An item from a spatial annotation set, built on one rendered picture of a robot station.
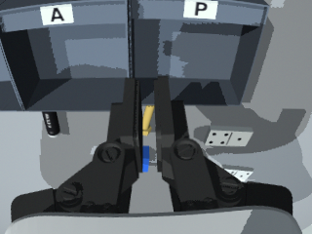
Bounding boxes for dark grey bin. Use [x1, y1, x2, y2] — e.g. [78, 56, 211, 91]
[0, 0, 270, 112]

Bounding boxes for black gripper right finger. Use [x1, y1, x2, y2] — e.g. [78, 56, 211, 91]
[154, 76, 293, 215]

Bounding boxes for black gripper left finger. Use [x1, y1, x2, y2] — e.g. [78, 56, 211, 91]
[11, 78, 143, 222]

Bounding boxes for black aa battery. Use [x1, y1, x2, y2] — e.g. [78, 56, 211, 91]
[42, 112, 60, 137]

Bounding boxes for yellow bolt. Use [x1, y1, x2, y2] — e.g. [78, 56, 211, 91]
[142, 105, 155, 136]

